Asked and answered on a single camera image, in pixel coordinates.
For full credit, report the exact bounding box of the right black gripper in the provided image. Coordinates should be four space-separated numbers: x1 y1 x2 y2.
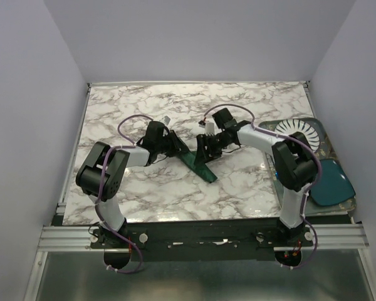
193 131 228 166

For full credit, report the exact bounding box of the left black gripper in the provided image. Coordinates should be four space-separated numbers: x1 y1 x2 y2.
155 129 189 157

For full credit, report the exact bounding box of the dark green cloth napkin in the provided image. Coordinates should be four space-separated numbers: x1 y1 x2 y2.
177 151 217 183

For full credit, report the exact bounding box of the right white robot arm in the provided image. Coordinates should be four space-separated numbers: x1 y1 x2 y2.
194 108 322 246

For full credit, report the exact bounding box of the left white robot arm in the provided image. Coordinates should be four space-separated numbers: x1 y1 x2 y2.
76 121 190 248

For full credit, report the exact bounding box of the white blue striped plate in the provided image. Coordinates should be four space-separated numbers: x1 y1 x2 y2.
274 119 320 152

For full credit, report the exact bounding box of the green patterned serving tray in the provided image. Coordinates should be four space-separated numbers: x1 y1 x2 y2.
259 117 357 216

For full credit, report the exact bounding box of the teal oval dish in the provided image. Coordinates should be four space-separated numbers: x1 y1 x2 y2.
310 159 356 207

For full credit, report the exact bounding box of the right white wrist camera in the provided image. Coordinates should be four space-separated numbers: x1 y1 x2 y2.
198 120 215 135

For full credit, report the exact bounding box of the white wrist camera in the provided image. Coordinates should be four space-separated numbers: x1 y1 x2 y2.
160 116 170 126
198 120 215 135

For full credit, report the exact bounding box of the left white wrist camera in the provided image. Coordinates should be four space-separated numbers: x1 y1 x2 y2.
160 116 170 126

